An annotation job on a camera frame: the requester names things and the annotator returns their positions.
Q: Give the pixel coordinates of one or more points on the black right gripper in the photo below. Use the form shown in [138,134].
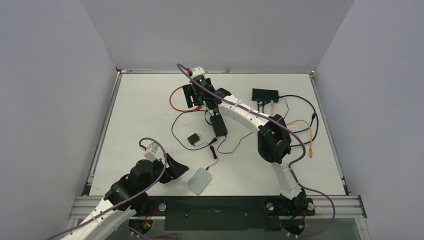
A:
[195,94]

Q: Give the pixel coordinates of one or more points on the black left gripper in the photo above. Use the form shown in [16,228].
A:
[177,168]

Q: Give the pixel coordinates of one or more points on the white square network box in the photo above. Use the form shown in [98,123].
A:
[199,180]

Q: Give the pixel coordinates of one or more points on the small black wall adapter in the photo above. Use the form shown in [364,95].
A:
[193,139]

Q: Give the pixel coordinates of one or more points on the black ribbed network switch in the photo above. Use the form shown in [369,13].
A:
[265,95]

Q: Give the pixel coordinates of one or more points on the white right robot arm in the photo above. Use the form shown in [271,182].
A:
[273,136]

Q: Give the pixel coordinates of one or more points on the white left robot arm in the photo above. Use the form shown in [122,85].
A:
[128,197]

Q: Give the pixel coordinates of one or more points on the black power brick adapter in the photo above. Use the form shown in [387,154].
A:
[218,125]

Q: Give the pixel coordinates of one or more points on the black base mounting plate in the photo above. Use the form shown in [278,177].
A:
[217,213]

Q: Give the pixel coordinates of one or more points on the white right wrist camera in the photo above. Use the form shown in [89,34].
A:
[197,72]

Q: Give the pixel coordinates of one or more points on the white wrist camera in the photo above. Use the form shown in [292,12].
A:
[197,72]
[151,152]

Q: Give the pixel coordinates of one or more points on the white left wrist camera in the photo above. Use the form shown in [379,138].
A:
[151,152]

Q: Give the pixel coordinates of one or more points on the aluminium frame rail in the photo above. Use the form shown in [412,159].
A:
[92,171]

